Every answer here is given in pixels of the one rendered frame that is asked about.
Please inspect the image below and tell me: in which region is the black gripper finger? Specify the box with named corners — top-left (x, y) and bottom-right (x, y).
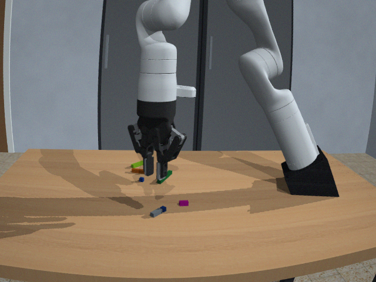
top-left (152, 125), bottom-right (187, 180)
top-left (127, 123), bottom-right (154, 176)

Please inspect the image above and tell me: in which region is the orange rod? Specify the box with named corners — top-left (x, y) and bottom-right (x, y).
top-left (132, 168), bottom-right (144, 174)

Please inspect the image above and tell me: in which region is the grey rod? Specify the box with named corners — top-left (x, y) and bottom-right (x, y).
top-left (150, 208), bottom-right (163, 217)

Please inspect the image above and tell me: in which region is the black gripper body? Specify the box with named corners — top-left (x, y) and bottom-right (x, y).
top-left (137, 99), bottom-right (176, 144)

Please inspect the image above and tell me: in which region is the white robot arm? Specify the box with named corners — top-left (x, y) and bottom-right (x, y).
top-left (135, 0), bottom-right (319, 170)

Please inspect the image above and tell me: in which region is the small magenta block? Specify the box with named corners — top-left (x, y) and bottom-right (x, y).
top-left (179, 200), bottom-right (189, 206)

